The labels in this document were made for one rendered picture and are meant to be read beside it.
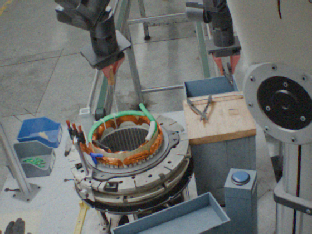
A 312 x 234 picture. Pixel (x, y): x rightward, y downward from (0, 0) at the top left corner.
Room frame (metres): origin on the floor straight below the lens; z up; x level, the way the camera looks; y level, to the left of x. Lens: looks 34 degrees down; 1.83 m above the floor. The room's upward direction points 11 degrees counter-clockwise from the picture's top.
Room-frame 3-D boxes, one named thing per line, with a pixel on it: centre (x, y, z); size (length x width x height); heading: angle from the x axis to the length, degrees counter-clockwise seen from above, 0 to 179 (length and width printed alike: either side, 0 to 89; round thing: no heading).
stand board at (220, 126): (1.11, -0.18, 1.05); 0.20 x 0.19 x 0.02; 175
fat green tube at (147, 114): (1.02, 0.01, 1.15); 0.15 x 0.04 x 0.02; 179
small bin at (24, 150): (1.41, 0.48, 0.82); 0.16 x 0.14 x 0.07; 82
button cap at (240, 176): (0.86, -0.18, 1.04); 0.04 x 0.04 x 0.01
